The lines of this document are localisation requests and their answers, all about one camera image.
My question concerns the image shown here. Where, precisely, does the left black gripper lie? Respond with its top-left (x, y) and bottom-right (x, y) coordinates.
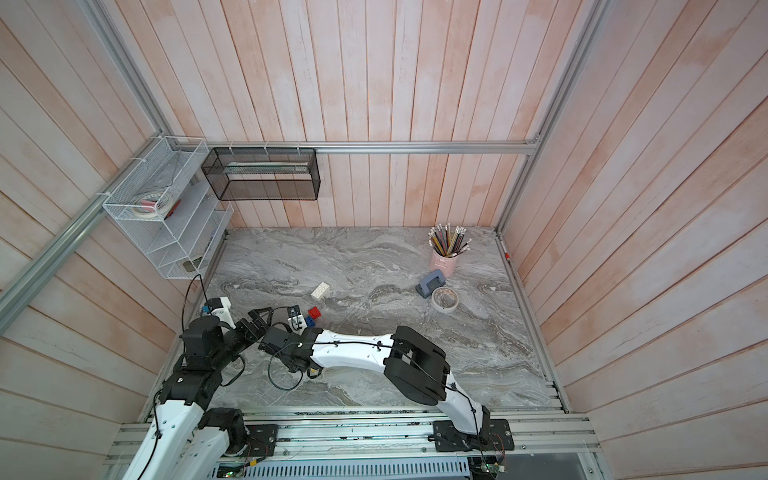
top-left (211, 307), bottom-right (274, 370)

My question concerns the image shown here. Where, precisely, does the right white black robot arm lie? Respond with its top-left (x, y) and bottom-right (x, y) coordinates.
top-left (259, 326), bottom-right (491, 451)

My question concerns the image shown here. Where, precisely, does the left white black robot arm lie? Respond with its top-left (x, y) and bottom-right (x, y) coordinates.
top-left (123, 311), bottom-right (277, 479)

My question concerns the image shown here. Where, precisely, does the white long lego brick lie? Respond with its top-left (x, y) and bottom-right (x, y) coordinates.
top-left (311, 282), bottom-right (330, 300)

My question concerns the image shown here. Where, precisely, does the black mesh basket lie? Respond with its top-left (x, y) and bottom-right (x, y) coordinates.
top-left (201, 146), bottom-right (321, 201)

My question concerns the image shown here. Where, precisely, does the white tape roll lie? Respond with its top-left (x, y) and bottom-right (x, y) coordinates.
top-left (430, 286), bottom-right (460, 314)

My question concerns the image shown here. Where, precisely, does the blue grey tape dispenser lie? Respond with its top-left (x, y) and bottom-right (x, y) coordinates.
top-left (415, 269), bottom-right (446, 298)

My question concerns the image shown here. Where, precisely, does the tape roll on shelf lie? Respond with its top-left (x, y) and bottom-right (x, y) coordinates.
top-left (130, 191), bottom-right (175, 219)

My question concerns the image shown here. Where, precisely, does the pink pencil cup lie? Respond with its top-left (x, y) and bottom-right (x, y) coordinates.
top-left (429, 251), bottom-right (459, 278)

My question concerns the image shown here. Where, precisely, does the bundle of coloured pencils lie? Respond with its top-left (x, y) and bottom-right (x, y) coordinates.
top-left (429, 224), bottom-right (471, 258)

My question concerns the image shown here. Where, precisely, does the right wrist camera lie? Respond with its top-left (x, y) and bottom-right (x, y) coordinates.
top-left (288, 305), bottom-right (306, 334)

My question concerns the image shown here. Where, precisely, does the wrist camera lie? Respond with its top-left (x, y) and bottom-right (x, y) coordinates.
top-left (288, 305), bottom-right (306, 334)
top-left (201, 297), bottom-right (235, 329)

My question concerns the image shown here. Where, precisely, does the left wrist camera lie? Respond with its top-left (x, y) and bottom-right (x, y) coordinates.
top-left (201, 297), bottom-right (235, 329)

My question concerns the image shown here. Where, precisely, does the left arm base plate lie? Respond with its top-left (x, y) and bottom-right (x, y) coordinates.
top-left (197, 423), bottom-right (280, 460)

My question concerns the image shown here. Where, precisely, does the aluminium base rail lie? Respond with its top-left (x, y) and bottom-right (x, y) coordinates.
top-left (103, 407), bottom-right (602, 467)

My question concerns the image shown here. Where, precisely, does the white wire shelf rack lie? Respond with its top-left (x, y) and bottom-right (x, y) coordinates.
top-left (103, 136), bottom-right (233, 280)

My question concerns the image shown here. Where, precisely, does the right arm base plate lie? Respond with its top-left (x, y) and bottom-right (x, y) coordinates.
top-left (429, 419), bottom-right (515, 452)

